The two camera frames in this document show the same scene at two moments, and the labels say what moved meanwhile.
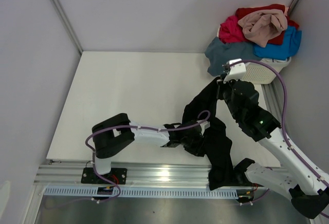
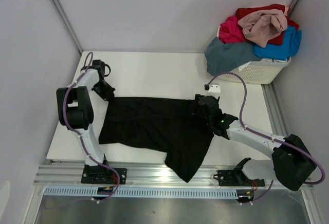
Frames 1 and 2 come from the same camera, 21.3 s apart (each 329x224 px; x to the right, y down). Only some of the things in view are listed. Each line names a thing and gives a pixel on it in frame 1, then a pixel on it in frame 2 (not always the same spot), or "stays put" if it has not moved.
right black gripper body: (224, 92) to (198, 96)
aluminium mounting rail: (185, 174) stays put
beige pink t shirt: (261, 27) stays put
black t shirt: (200, 108) to (174, 127)
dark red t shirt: (278, 40) stays put
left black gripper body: (193, 145) to (104, 90)
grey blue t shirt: (218, 53) stays put
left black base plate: (119, 175) stays put
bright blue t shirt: (291, 43) stays put
